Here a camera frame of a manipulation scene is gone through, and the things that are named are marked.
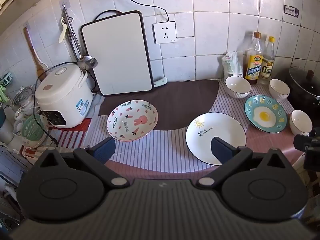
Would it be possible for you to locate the white rice cooker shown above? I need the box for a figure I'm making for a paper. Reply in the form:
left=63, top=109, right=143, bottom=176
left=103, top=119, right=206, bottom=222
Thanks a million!
left=34, top=63, right=93, bottom=128

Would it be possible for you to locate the white seasoning packet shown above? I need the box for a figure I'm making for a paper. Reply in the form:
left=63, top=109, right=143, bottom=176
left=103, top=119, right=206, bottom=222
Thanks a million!
left=221, top=51, right=243, bottom=79

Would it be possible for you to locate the steel ladle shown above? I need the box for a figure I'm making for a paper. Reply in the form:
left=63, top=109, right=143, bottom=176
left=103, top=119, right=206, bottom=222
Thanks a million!
left=62, top=4, right=97, bottom=70

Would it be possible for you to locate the green plastic item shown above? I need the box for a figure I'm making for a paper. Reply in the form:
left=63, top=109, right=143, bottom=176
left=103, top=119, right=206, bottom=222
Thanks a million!
left=0, top=72, right=13, bottom=98

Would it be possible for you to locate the green colander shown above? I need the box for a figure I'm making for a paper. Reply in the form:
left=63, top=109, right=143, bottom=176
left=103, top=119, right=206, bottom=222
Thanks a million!
left=22, top=114, right=49, bottom=143

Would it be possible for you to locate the pink rabbit print plate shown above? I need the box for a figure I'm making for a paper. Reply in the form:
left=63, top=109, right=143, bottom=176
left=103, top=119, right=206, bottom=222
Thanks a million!
left=106, top=100, right=158, bottom=142

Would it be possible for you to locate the white peeler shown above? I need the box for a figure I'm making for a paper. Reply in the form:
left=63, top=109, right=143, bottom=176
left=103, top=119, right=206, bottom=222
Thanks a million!
left=58, top=17, right=74, bottom=43

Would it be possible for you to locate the clear vinegar bottle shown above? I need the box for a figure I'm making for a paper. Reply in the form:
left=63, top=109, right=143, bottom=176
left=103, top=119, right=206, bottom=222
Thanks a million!
left=260, top=36, right=275, bottom=85

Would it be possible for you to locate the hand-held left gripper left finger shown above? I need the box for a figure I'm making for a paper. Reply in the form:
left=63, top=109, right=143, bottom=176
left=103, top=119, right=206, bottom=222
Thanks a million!
left=32, top=137, right=130, bottom=188

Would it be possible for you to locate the black wok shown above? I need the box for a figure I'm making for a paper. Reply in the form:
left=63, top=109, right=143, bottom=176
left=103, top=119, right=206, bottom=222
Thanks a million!
left=274, top=70, right=320, bottom=113

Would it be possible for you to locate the red striped cloth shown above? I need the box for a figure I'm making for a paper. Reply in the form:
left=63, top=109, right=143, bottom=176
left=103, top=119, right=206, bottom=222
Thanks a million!
left=20, top=117, right=93, bottom=160

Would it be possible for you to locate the white wall socket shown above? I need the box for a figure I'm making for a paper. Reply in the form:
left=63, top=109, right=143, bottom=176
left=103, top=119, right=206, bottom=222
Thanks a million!
left=153, top=21, right=177, bottom=44

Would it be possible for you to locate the white ribbed bowl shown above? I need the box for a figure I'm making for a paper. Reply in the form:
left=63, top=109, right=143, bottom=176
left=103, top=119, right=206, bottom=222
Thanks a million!
left=269, top=79, right=291, bottom=100
left=289, top=109, right=313, bottom=136
left=225, top=76, right=251, bottom=99

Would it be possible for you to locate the white plate with sun print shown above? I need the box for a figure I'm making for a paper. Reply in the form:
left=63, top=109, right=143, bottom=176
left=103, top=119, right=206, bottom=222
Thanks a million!
left=185, top=112, right=247, bottom=166

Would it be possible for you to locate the dark sauce bottle yellow label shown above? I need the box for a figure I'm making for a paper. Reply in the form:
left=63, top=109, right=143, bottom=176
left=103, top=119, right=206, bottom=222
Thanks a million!
left=245, top=32, right=264, bottom=85

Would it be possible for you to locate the black rice cooker cable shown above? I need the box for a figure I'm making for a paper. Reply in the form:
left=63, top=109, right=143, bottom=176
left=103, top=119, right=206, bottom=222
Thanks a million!
left=34, top=66, right=59, bottom=145

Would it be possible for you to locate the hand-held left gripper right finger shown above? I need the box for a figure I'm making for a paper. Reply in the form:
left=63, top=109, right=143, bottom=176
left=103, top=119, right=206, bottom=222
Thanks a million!
left=196, top=136, right=289, bottom=188

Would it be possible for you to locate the black power cable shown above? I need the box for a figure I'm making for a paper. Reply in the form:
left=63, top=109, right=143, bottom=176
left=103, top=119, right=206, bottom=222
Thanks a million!
left=109, top=0, right=170, bottom=23

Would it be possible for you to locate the wooden spatula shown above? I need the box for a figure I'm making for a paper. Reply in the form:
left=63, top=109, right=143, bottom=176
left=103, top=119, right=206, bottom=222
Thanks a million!
left=23, top=26, right=48, bottom=82

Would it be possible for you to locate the glass wok lid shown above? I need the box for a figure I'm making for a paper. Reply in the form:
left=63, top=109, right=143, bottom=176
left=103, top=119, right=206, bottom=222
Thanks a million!
left=289, top=66, right=320, bottom=98

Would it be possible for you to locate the clear glass jar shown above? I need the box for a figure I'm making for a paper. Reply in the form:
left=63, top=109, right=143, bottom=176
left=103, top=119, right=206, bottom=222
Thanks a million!
left=12, top=86, right=35, bottom=108

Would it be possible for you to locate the dark wall sticker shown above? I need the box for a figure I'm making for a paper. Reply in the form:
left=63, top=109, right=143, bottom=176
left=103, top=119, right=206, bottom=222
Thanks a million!
left=284, top=5, right=300, bottom=18

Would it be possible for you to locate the teal fried egg plate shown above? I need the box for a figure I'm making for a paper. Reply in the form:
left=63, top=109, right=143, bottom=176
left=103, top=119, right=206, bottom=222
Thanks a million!
left=244, top=95, right=287, bottom=133

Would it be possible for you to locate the striped brown pink table mat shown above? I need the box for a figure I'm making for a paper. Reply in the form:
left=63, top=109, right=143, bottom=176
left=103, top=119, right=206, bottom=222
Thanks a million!
left=82, top=79, right=304, bottom=173

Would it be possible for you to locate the white cutting board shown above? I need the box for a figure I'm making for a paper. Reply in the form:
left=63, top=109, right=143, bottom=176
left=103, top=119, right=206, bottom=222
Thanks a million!
left=80, top=10, right=153, bottom=96

